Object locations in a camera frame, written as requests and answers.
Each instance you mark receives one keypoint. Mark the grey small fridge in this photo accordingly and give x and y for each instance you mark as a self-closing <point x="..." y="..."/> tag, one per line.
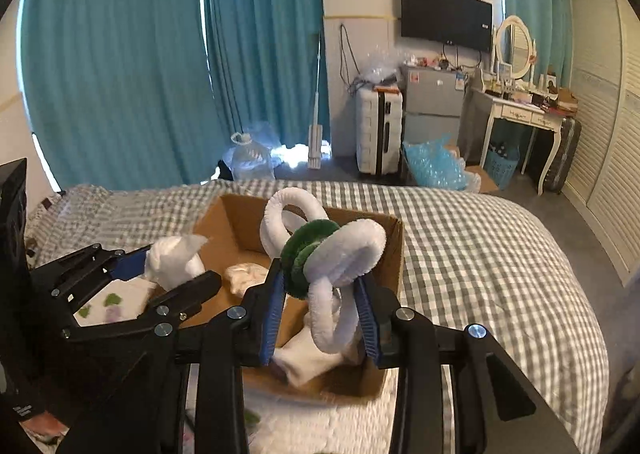
<point x="432" y="94"/>

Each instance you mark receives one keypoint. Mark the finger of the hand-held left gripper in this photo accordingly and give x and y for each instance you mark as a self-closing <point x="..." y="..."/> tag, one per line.
<point x="127" y="265"/>
<point x="192" y="290"/>

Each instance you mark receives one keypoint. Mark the white floral blanket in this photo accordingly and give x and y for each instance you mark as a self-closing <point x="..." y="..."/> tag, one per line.
<point x="320" y="426"/>

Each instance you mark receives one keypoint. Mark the white soft cloth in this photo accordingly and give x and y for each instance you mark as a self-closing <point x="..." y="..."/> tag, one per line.
<point x="170" y="261"/>

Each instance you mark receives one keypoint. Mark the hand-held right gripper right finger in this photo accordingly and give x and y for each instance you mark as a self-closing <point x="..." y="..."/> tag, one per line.
<point x="366" y="324"/>

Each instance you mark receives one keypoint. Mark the white folded sock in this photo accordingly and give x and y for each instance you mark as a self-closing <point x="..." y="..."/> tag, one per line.
<point x="306" y="359"/>

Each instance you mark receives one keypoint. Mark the white oval mirror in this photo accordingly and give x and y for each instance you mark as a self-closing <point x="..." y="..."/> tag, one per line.
<point x="520" y="47"/>

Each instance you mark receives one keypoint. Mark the brown cardboard box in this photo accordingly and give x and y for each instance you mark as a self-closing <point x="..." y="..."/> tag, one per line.
<point x="235" y="224"/>

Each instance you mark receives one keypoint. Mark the clear plastic bag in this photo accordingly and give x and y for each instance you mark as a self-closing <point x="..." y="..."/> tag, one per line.
<point x="381" y="68"/>

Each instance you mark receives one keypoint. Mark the cream louvred wardrobe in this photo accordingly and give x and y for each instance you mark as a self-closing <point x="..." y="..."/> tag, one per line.
<point x="607" y="124"/>

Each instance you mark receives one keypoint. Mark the blue plastic basket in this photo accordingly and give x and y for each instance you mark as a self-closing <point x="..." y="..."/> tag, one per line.
<point x="501" y="167"/>

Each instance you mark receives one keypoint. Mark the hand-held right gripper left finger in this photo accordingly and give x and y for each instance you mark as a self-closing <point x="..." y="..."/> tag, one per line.
<point x="269" y="319"/>

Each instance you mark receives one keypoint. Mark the grey checked bed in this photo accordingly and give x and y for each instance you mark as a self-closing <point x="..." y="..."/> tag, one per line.
<point x="490" y="274"/>

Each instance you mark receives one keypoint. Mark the blue bubble wrap pile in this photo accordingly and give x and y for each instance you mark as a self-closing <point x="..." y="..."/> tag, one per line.
<point x="435" y="164"/>

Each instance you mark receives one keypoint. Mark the small floor cardboard box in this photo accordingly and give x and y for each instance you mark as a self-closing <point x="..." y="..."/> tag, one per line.
<point x="486" y="179"/>

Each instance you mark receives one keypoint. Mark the dark suitcase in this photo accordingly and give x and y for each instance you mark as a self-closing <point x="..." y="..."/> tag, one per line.
<point x="565" y="154"/>

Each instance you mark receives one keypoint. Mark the cream rolled cloth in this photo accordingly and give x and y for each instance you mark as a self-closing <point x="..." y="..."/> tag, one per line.
<point x="245" y="277"/>

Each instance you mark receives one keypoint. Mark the wide teal curtain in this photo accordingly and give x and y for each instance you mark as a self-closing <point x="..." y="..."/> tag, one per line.
<point x="115" y="59"/>

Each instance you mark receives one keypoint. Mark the large clear water bottle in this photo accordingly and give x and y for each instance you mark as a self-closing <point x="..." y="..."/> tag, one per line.
<point x="251" y="159"/>

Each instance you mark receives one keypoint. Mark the white dressing table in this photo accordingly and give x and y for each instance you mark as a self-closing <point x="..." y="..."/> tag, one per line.
<point x="515" y="112"/>

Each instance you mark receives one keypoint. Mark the white suitcase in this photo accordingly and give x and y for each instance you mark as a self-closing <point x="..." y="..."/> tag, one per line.
<point x="369" y="129"/>

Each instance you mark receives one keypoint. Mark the white and green plush rings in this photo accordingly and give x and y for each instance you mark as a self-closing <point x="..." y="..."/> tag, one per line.
<point x="350" y="254"/>

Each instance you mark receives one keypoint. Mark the black wall television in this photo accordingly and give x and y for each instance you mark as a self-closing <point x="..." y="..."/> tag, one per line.
<point x="445" y="17"/>

